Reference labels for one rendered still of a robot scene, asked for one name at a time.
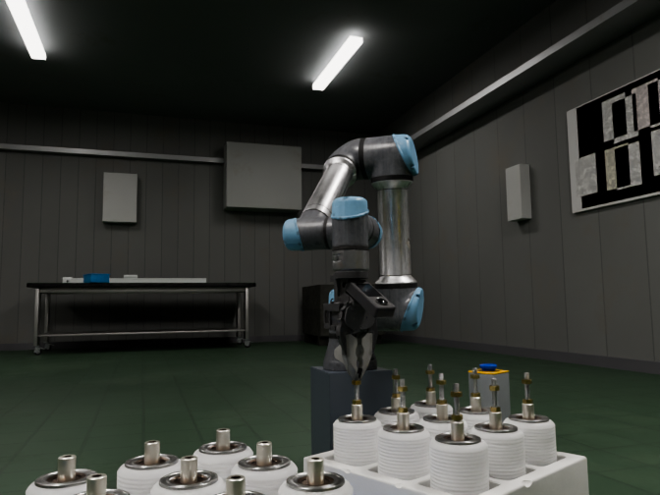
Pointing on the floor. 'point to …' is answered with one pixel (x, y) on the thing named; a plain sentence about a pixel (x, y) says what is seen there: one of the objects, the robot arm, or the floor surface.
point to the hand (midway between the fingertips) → (358, 372)
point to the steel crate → (312, 301)
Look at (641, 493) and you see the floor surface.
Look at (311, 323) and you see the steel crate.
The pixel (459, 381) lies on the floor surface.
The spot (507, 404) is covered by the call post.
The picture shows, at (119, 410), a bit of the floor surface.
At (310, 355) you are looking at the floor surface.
